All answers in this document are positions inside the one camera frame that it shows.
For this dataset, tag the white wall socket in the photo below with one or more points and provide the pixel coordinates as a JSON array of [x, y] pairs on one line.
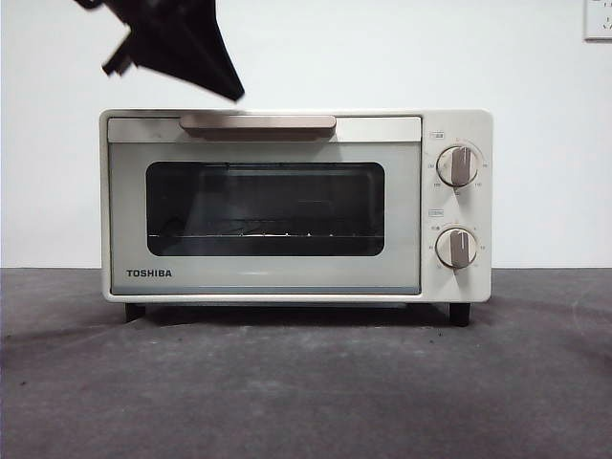
[[600, 21]]

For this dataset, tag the cream white toaster oven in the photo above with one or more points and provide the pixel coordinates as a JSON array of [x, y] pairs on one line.
[[480, 282]]

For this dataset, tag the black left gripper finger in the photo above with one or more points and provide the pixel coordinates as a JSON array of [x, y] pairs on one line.
[[205, 33], [177, 57]]

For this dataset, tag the cream round oven knob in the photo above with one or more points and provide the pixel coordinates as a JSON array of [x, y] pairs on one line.
[[458, 166], [456, 248]]

